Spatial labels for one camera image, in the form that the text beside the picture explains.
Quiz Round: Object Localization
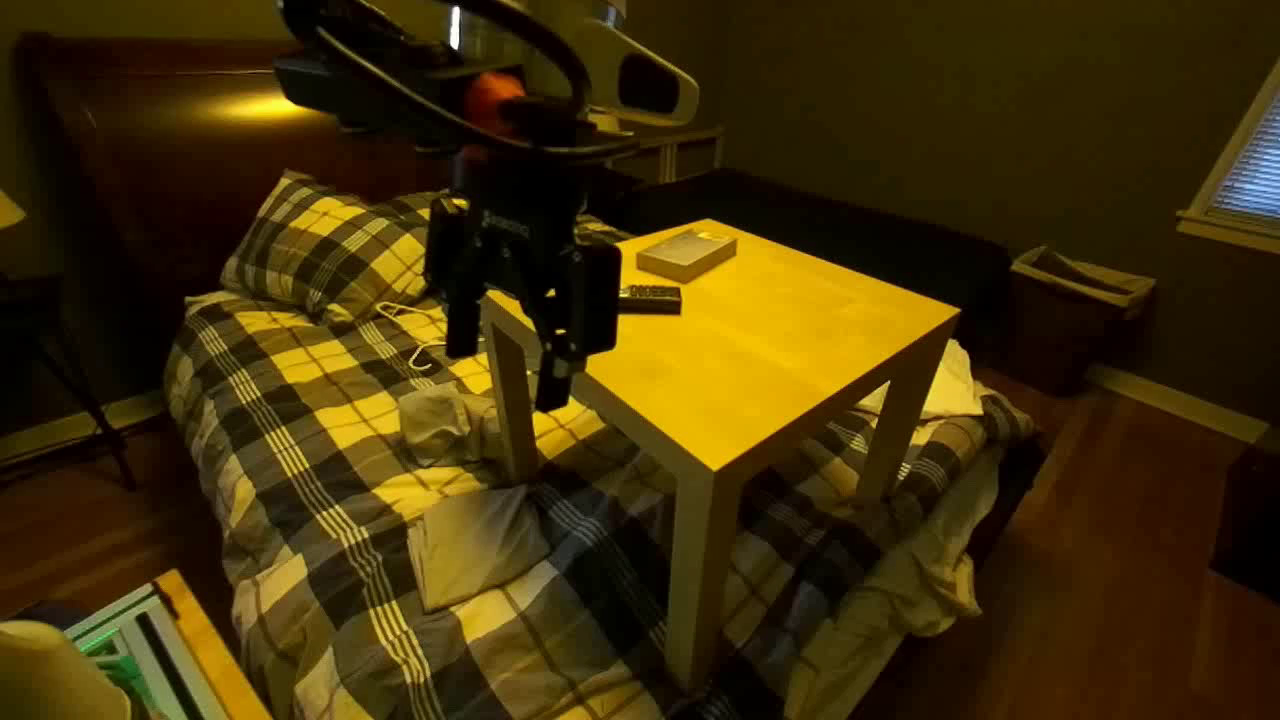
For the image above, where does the small flat grey box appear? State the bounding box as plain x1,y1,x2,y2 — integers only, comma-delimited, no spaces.
631,226,738,285

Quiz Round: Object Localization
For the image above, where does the black folding stand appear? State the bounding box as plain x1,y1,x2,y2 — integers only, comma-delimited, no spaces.
0,264,138,492

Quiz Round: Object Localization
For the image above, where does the plaid bed blanket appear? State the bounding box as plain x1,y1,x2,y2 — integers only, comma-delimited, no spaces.
160,285,1047,720

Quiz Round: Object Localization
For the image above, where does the white bed sheet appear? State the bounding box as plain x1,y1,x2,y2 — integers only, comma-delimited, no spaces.
778,336,1021,720

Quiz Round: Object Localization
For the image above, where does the crumpled grey cloth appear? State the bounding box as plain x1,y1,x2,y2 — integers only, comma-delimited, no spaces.
395,376,487,470

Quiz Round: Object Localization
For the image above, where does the black remote control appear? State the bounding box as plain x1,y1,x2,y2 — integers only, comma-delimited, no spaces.
615,279,683,321

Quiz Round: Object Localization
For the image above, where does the white lampshade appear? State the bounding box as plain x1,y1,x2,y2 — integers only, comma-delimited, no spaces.
0,616,130,720

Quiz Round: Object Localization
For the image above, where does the dark dresser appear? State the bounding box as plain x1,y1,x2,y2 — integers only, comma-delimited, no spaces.
1207,424,1280,609

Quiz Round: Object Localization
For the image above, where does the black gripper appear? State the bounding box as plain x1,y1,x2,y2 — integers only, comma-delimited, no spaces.
427,137,624,411

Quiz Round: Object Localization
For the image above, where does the folded white cloth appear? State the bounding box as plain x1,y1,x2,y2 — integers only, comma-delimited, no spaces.
399,486,552,611

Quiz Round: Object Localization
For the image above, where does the open brown bin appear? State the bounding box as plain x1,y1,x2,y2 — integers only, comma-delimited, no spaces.
1006,241,1158,400

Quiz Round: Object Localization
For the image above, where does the plaid pillow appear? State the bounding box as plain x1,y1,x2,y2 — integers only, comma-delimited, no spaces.
217,168,450,325

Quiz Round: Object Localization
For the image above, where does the white wire clothes hanger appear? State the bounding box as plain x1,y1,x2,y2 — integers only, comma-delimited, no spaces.
375,297,449,382

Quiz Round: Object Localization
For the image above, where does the white framed window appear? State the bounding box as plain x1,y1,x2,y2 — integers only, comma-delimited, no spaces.
1174,57,1280,257

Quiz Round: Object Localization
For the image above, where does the dark wooden headboard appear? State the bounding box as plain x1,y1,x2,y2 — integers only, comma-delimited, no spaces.
10,31,455,405

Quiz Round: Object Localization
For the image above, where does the light wooden side table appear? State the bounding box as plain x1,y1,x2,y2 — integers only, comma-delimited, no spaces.
478,218,965,695

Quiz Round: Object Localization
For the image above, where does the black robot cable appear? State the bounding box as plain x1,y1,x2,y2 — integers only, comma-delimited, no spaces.
275,0,596,152

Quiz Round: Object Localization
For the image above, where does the wood framed green board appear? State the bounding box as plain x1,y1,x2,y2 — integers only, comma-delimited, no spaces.
56,567,275,720

